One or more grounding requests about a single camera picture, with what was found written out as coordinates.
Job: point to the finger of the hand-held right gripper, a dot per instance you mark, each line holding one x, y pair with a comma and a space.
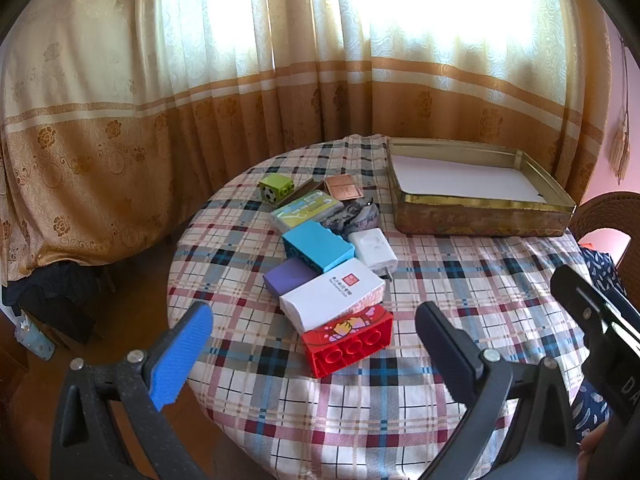
575, 290

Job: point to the clear box with green label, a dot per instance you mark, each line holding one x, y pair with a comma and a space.
305, 212

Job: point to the white paper liner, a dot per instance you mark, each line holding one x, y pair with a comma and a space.
460, 177

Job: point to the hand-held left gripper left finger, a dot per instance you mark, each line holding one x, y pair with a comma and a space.
180, 360

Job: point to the gold rectangular tin box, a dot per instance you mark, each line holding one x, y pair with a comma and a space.
475, 217

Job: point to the blue toy block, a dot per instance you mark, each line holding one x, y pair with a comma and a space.
317, 245

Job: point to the grey sequined hair clip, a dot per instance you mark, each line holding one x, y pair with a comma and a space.
350, 217

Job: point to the red toy block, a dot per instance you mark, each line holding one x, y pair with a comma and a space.
350, 342

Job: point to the green toy block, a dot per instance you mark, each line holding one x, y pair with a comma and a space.
275, 187

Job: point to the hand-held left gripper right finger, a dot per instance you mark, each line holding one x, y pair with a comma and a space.
445, 350

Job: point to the white charger plug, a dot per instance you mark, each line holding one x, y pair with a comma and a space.
372, 250

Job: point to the wicker chair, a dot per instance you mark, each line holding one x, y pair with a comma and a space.
600, 215

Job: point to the blue patterned clothing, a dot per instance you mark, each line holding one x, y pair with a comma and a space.
602, 267

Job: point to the purple block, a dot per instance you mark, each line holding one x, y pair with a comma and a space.
287, 277

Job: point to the brown comb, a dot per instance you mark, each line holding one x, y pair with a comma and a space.
302, 191

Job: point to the light blue patterned container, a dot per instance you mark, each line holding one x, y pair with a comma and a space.
35, 340

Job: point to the dark cloth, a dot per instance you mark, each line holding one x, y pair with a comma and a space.
55, 295

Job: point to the person's right hand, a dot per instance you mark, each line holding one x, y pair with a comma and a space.
592, 452

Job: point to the white cardboard box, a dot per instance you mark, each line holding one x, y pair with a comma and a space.
332, 295

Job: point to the copper coloured small box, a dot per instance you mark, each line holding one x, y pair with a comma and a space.
342, 187

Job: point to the cream and orange floral curtain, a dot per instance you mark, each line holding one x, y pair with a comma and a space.
200, 110

